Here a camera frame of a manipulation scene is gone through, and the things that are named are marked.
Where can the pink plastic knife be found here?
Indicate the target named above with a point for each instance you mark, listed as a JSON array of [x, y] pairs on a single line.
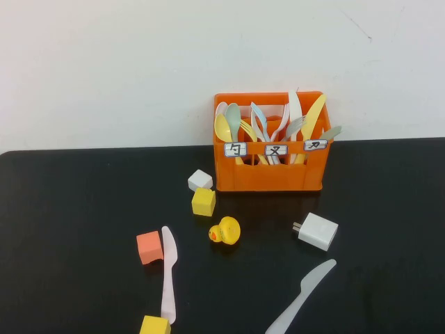
[[169, 250]]

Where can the grey plastic knife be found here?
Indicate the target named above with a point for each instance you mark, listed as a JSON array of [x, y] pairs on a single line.
[[306, 283]]

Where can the orange plastic cutlery holder crate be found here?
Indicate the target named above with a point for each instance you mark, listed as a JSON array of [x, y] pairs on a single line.
[[271, 177]]

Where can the white spoon character label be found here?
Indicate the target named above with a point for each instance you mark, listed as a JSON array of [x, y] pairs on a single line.
[[235, 149]]

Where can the white foam cube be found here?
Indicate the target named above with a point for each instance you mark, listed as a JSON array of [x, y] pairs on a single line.
[[200, 180]]

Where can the yellow plastic spoon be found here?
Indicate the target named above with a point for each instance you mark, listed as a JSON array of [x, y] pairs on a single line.
[[222, 128]]

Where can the yellow foam cube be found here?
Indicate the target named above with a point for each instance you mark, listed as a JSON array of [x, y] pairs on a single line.
[[154, 327], [203, 203]]

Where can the yellow plastic fork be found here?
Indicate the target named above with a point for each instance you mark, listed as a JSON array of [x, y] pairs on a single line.
[[247, 129]]

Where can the green plastic spoon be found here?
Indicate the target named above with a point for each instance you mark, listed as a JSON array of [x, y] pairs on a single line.
[[233, 116]]

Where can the white fork character label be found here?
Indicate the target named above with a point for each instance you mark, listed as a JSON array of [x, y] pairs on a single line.
[[276, 150]]

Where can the pale pink plastic spoon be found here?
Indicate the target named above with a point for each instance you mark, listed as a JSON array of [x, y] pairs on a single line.
[[220, 108]]

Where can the yellow rubber duck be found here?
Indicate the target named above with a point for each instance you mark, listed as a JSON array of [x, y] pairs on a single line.
[[227, 229]]

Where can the blue plastic fork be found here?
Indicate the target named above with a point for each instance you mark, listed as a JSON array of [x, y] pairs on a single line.
[[259, 115]]

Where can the pale pink plastic fork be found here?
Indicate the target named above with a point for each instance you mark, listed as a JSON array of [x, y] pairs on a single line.
[[283, 120]]

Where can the grey plastic fork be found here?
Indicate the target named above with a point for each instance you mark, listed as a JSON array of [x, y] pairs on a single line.
[[293, 127]]

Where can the white plastic knife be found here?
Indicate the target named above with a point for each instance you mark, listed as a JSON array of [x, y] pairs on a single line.
[[295, 111]]

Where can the white knife character label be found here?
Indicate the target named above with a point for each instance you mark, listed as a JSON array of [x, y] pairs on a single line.
[[315, 145]]

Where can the orange foam cube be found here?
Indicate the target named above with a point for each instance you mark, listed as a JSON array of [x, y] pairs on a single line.
[[149, 245]]

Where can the yellow plastic knife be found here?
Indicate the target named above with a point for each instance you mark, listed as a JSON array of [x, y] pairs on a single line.
[[314, 111]]

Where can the grey-green plastic knife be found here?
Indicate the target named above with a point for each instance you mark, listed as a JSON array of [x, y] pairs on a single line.
[[332, 132]]

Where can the white power adapter plug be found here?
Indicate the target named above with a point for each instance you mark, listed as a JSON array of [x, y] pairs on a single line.
[[318, 231]]

